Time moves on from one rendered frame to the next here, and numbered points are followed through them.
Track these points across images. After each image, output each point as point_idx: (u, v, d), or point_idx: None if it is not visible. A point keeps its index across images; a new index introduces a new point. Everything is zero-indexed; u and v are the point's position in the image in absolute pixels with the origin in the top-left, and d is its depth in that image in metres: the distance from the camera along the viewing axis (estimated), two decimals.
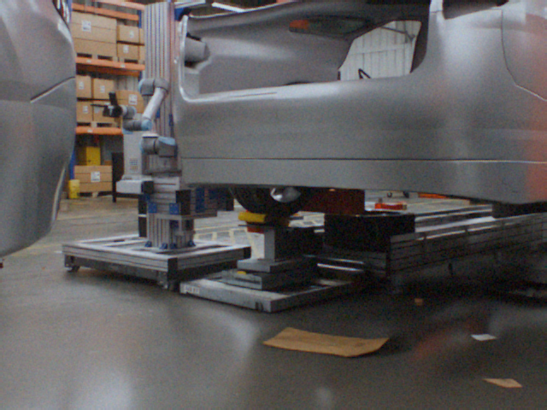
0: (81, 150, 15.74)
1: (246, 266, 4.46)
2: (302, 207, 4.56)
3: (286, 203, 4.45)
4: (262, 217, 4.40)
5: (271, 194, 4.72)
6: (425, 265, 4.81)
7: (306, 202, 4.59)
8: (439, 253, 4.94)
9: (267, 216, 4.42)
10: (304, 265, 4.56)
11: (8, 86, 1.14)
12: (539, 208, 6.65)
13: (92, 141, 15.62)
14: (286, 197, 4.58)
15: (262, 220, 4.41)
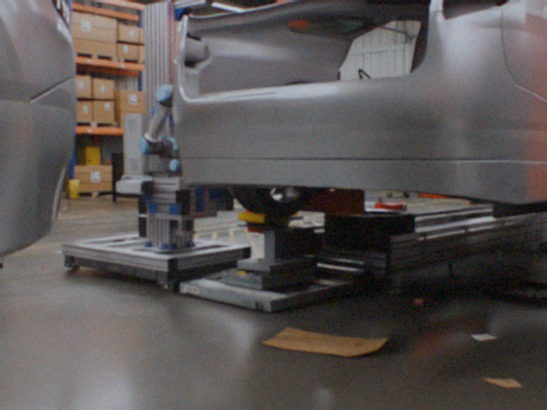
0: (81, 150, 15.74)
1: (246, 266, 4.46)
2: (302, 207, 4.56)
3: (286, 203, 4.45)
4: (262, 217, 4.40)
5: (271, 194, 4.72)
6: (425, 265, 4.81)
7: (306, 202, 4.59)
8: (439, 253, 4.94)
9: (267, 216, 4.42)
10: (304, 265, 4.56)
11: (8, 86, 1.14)
12: (539, 208, 6.65)
13: (92, 141, 15.62)
14: (286, 197, 4.58)
15: (262, 220, 4.41)
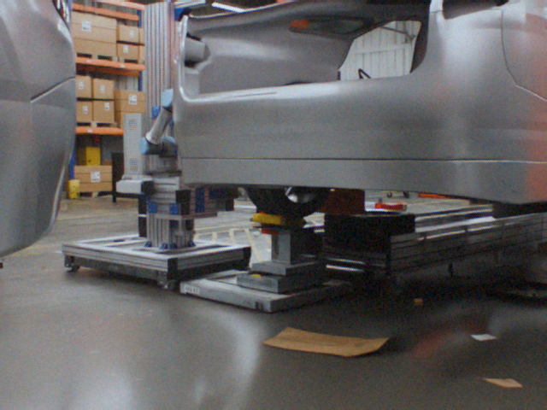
0: (81, 150, 15.74)
1: (261, 269, 4.36)
2: (318, 207, 4.46)
3: (302, 205, 4.35)
4: (279, 219, 4.31)
5: (285, 195, 4.63)
6: (425, 265, 4.81)
7: (322, 203, 4.49)
8: (439, 253, 4.94)
9: (283, 218, 4.32)
10: (320, 267, 4.46)
11: (8, 86, 1.14)
12: (539, 208, 6.65)
13: (92, 141, 15.62)
14: (302, 198, 4.49)
15: (278, 222, 4.32)
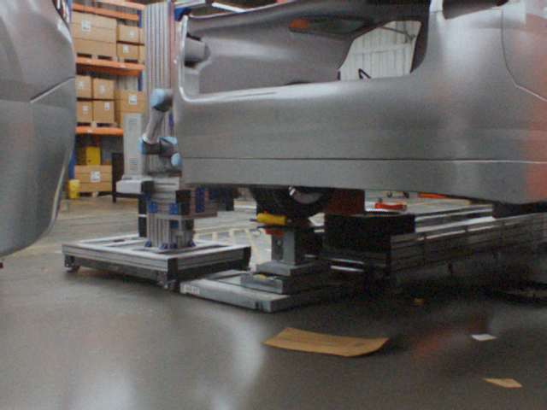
0: (81, 150, 15.74)
1: (266, 270, 4.34)
2: (322, 208, 4.44)
3: (307, 205, 4.33)
4: (283, 219, 4.28)
5: (290, 195, 4.60)
6: (425, 265, 4.81)
7: (326, 203, 4.47)
8: (439, 253, 4.94)
9: (287, 218, 4.30)
10: (325, 267, 4.44)
11: (8, 86, 1.14)
12: (539, 208, 6.65)
13: (92, 141, 15.62)
14: (306, 198, 4.46)
15: (282, 222, 4.29)
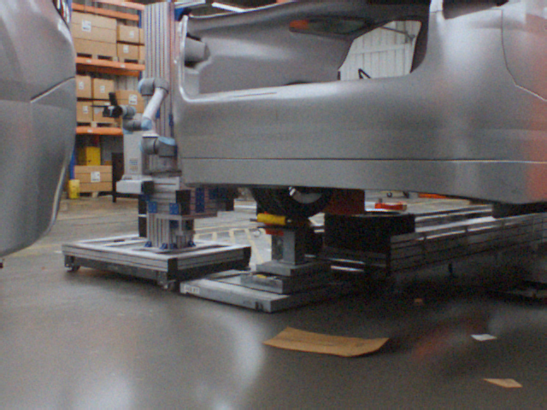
0: (81, 150, 15.74)
1: (266, 270, 4.34)
2: (322, 208, 4.44)
3: (307, 205, 4.33)
4: (283, 219, 4.28)
5: (290, 195, 4.60)
6: (425, 265, 4.81)
7: (326, 203, 4.47)
8: (439, 253, 4.94)
9: (287, 218, 4.30)
10: (325, 267, 4.44)
11: (8, 86, 1.14)
12: (539, 208, 6.65)
13: (92, 141, 15.62)
14: (306, 198, 4.46)
15: (282, 222, 4.29)
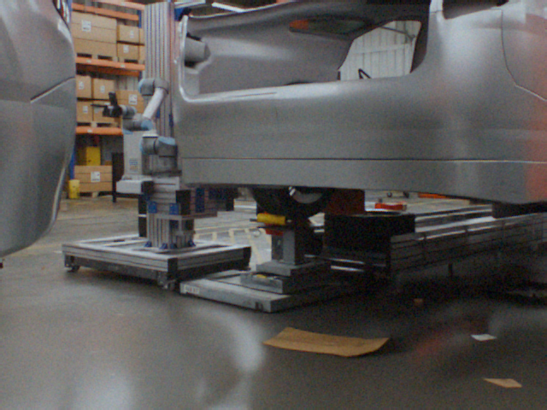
0: (81, 150, 15.74)
1: (266, 270, 4.34)
2: (322, 208, 4.44)
3: (307, 205, 4.33)
4: (283, 219, 4.28)
5: (290, 195, 4.60)
6: (425, 265, 4.81)
7: (326, 203, 4.47)
8: (439, 253, 4.94)
9: (287, 218, 4.30)
10: (325, 267, 4.44)
11: (8, 86, 1.14)
12: (539, 208, 6.65)
13: (92, 141, 15.62)
14: (306, 198, 4.46)
15: (282, 222, 4.29)
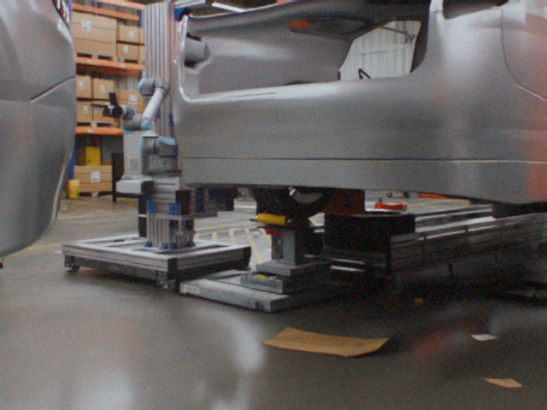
0: (81, 150, 15.74)
1: (266, 270, 4.34)
2: (322, 208, 4.44)
3: (307, 205, 4.33)
4: (283, 219, 4.28)
5: (290, 195, 4.60)
6: (425, 265, 4.81)
7: (326, 203, 4.47)
8: (439, 253, 4.94)
9: (287, 218, 4.30)
10: (325, 268, 4.44)
11: (8, 86, 1.14)
12: (539, 208, 6.65)
13: (92, 141, 15.62)
14: (306, 198, 4.46)
15: (282, 222, 4.29)
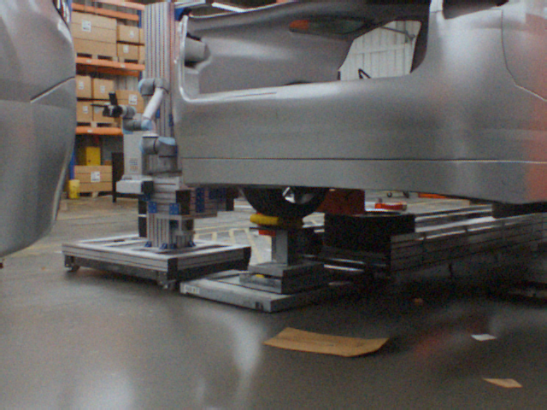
0: (81, 150, 15.74)
1: (258, 271, 4.30)
2: (315, 208, 4.40)
3: (300, 205, 4.29)
4: (275, 219, 4.25)
5: (283, 196, 4.56)
6: (425, 265, 4.81)
7: (320, 203, 4.43)
8: (439, 253, 4.94)
9: (280, 219, 4.26)
10: (318, 269, 4.40)
11: (8, 86, 1.14)
12: (539, 208, 6.65)
13: (92, 141, 15.62)
14: (299, 199, 4.43)
15: (275, 223, 4.26)
